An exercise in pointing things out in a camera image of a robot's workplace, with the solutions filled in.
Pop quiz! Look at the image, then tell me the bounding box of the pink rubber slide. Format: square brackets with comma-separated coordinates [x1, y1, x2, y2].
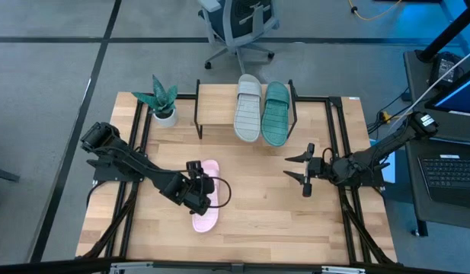
[191, 159, 222, 234]

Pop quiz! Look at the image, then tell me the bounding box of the gray rubber slide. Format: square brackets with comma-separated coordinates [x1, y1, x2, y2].
[233, 73, 264, 144]

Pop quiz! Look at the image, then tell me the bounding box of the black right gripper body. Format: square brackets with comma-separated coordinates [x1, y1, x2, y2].
[302, 142, 332, 198]

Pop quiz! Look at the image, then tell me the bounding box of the computer monitor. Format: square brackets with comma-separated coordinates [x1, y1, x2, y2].
[424, 64, 470, 118]

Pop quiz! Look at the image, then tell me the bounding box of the white cable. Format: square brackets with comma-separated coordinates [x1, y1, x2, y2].
[388, 45, 470, 132]

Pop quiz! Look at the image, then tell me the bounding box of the black side desk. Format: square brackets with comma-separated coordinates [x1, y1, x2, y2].
[403, 49, 470, 237]

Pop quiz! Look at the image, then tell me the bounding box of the gray stand foot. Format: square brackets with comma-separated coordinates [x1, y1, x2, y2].
[0, 165, 21, 184]

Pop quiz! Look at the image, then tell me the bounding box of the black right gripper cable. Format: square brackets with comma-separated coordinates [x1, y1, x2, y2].
[320, 146, 335, 165]

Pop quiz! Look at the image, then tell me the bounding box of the wooden shelf with black frame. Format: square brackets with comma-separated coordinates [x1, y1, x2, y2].
[193, 78, 299, 140]

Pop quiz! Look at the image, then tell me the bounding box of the black laptop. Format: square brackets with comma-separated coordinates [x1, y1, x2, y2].
[417, 153, 470, 209]

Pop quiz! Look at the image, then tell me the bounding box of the black aluminium table frame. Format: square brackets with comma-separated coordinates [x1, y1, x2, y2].
[75, 92, 398, 266]

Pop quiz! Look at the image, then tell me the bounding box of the green plant in white pot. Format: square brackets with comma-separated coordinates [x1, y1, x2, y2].
[131, 74, 180, 129]

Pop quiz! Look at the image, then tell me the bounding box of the green rubber slide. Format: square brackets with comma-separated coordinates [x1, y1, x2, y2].
[260, 80, 292, 148]

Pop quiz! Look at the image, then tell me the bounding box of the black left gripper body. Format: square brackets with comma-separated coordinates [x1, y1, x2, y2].
[183, 160, 217, 216]

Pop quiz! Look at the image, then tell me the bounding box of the black power adapter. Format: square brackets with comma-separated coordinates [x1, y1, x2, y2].
[428, 52, 465, 89]

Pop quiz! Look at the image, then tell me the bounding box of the black slanted pole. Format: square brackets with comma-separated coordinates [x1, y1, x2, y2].
[416, 0, 470, 64]

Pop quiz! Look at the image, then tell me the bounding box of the black rig crossbar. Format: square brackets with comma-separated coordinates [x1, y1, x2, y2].
[0, 256, 470, 274]

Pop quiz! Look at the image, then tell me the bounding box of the black cable bundle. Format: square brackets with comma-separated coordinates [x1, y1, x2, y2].
[366, 87, 411, 135]

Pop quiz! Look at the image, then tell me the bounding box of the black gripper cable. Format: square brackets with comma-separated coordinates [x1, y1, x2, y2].
[320, 146, 335, 165]
[201, 175, 233, 209]

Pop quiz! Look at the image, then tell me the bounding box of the yellow cable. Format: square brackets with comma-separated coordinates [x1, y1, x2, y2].
[347, 0, 404, 22]

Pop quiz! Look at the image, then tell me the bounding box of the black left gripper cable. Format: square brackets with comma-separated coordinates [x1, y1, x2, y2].
[201, 175, 233, 209]

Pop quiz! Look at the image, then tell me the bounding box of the gray office chair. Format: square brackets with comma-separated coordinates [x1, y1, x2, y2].
[197, 0, 281, 84]

